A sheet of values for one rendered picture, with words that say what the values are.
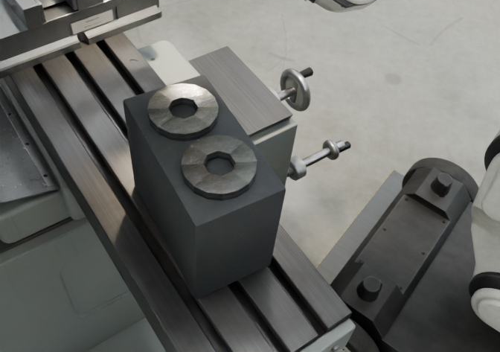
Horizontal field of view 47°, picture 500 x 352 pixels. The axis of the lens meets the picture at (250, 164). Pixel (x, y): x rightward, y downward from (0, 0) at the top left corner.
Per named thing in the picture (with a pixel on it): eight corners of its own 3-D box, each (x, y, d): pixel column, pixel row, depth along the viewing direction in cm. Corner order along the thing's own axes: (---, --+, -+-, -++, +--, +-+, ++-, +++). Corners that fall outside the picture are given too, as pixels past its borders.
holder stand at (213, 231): (203, 158, 93) (204, 65, 77) (271, 265, 82) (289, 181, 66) (134, 184, 89) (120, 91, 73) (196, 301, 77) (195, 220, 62)
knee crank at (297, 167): (341, 140, 159) (345, 125, 154) (355, 154, 156) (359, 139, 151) (277, 172, 150) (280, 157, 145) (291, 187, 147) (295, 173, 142)
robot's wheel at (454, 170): (464, 227, 157) (494, 183, 141) (457, 239, 154) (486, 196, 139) (400, 189, 163) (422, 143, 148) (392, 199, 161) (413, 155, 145)
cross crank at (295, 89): (292, 86, 157) (297, 53, 148) (318, 113, 152) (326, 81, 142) (244, 108, 151) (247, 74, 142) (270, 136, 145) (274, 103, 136)
